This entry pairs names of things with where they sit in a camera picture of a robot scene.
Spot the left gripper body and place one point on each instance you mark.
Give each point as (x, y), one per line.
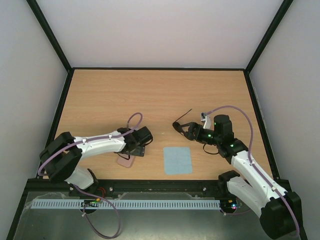
(139, 151)

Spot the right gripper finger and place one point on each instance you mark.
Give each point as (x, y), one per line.
(190, 125)
(189, 135)

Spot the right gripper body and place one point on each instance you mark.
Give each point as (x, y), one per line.
(191, 131)

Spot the black aviator sunglasses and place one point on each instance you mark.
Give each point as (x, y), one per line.
(176, 123)

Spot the pink glasses case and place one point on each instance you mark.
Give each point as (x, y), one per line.
(126, 161)

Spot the light blue cleaning cloth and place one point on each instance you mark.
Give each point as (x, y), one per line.
(177, 160)

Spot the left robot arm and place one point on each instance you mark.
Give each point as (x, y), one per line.
(60, 159)

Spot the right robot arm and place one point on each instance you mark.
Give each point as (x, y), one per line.
(278, 209)

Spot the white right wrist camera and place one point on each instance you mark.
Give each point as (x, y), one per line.
(206, 120)

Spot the black front mounting rail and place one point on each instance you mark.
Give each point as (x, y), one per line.
(196, 188)

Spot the light blue slotted cable duct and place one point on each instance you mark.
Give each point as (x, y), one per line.
(125, 204)

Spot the black aluminium frame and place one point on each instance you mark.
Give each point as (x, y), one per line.
(159, 58)

